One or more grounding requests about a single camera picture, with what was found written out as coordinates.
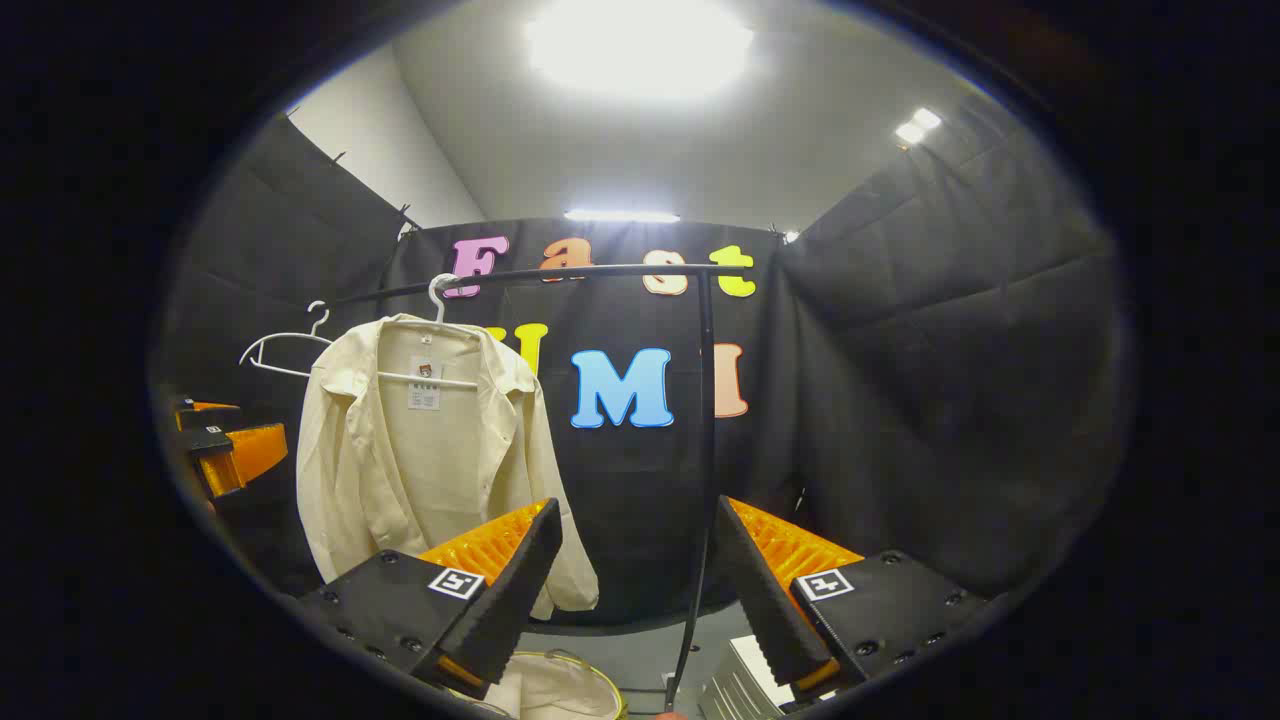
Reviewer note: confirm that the large ceiling light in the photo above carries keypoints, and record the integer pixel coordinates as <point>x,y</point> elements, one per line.
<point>640,45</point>

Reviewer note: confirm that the cream laundry hamper yellow rim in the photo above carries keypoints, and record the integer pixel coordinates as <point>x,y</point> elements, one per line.
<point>560,690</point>

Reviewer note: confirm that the white clothes hanger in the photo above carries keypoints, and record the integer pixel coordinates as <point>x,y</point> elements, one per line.
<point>437,300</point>
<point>319,330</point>

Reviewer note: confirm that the small ceiling light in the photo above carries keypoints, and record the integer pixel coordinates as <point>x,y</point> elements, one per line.
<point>917,125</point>

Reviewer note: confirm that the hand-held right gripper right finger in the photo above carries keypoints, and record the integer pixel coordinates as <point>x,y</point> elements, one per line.
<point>760,590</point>

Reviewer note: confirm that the strip ceiling light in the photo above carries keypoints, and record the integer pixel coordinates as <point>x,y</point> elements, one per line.
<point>622,216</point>

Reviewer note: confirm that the cream shirt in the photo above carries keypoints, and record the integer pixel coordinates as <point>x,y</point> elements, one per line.
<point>400,470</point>

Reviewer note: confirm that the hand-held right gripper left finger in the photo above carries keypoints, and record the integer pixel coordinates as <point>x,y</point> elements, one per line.
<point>520,590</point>

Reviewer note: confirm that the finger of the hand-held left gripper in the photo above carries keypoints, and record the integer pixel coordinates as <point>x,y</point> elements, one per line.
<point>208,414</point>
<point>250,455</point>

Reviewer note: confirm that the grey ribbed plastic panel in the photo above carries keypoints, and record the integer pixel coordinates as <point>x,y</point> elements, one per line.
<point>745,680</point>

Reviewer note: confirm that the black clothes rack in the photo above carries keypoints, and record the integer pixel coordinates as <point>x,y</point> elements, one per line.
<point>707,400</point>

